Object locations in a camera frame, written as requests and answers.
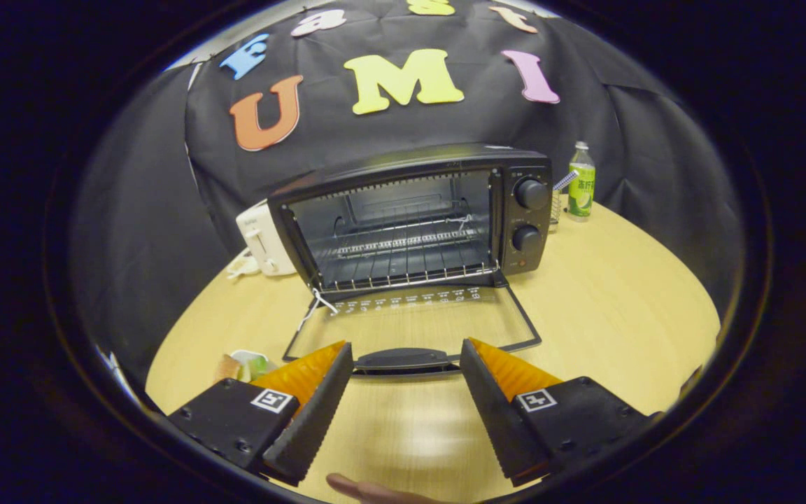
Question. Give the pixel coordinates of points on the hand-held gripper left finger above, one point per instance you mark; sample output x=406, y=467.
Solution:
x=308, y=427

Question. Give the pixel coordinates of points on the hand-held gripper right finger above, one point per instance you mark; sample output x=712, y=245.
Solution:
x=501, y=427

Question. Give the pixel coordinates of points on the lettuce sandwich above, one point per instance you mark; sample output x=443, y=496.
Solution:
x=227, y=368

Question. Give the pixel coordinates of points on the black toaster oven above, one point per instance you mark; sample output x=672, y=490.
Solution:
x=403, y=161

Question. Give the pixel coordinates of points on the white pop-up toaster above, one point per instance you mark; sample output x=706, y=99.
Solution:
x=263, y=241

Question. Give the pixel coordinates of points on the white plate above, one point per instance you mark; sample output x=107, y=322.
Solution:
x=245, y=355

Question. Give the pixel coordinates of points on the green label drink bottle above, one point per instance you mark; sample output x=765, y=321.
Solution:
x=581, y=196

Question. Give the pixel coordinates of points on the striped straw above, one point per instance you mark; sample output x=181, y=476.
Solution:
x=565, y=180

